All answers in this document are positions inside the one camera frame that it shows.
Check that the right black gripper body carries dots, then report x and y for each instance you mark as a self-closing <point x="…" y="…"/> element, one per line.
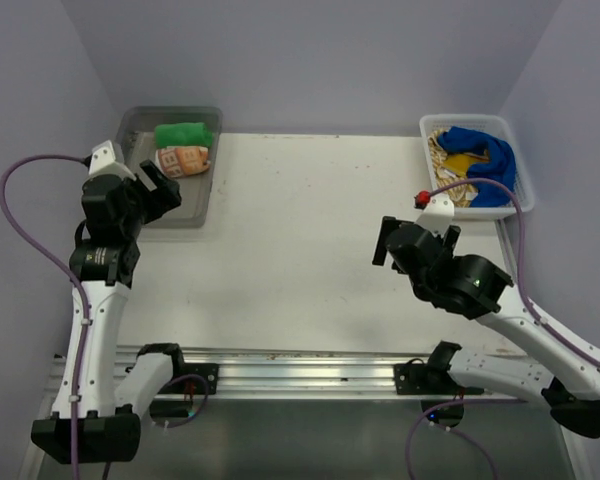
<point x="447" y="238"/>

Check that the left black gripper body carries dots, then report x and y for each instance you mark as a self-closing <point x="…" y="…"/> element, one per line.
<point x="146" y="205"/>

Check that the printed patterned towel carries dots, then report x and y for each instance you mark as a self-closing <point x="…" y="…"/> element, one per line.
<point x="182" y="161"/>

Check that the green microfiber towel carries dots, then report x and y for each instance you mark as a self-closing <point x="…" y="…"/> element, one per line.
<point x="183" y="135"/>

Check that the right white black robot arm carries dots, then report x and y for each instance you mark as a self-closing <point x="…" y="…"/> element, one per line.
<point x="471" y="286"/>

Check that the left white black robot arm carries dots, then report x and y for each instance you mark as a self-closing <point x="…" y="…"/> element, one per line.
<point x="93" y="419"/>

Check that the clear grey plastic bin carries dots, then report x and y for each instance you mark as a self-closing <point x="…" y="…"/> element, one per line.
<point x="136" y="137"/>

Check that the yellow striped cloth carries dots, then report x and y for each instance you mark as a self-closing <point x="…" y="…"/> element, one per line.
<point x="452" y="167"/>

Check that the blue cloth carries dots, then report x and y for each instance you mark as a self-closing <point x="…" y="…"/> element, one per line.
<point x="500" y="167"/>

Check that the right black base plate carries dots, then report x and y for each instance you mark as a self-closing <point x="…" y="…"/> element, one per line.
<point x="417" y="378"/>

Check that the aluminium mounting rail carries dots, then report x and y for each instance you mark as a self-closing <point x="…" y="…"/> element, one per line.
<point x="287" y="375"/>

